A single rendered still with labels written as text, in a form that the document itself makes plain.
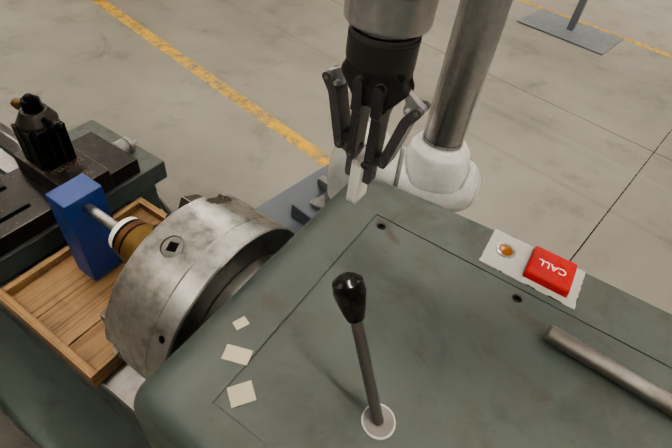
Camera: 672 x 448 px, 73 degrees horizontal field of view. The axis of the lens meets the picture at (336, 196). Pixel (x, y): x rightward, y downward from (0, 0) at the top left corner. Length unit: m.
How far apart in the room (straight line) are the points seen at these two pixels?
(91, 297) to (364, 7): 0.85
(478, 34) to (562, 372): 0.66
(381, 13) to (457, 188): 0.80
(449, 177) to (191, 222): 0.68
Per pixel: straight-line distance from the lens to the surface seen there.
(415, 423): 0.54
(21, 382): 1.47
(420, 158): 1.15
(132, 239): 0.86
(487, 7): 1.01
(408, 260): 0.65
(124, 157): 1.28
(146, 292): 0.68
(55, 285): 1.15
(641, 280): 2.82
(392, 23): 0.44
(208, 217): 0.71
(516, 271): 0.69
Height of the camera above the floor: 1.74
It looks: 43 degrees down
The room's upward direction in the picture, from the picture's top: 8 degrees clockwise
